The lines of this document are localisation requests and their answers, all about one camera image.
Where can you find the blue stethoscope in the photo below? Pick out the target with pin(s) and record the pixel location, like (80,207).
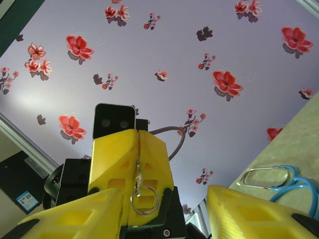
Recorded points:
(302,186)

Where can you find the purple floral backdrop panel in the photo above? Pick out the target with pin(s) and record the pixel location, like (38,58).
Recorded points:
(149,62)

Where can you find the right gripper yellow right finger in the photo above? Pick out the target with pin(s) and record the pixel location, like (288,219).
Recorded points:
(236,219)

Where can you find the black side panel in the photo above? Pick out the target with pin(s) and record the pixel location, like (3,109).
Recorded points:
(10,179)

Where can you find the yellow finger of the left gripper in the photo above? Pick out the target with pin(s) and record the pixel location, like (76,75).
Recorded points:
(112,154)
(155,159)

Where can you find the aluminium frame rail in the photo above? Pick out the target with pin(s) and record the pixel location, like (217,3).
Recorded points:
(25,147)

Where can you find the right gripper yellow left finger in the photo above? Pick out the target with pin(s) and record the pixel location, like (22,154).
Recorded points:
(74,219)

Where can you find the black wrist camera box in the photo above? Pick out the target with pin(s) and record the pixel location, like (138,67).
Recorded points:
(112,119)

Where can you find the blue label sticker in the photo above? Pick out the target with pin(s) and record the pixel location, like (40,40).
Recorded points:
(27,202)

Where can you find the silver key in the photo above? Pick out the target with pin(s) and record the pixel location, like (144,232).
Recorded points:
(138,180)

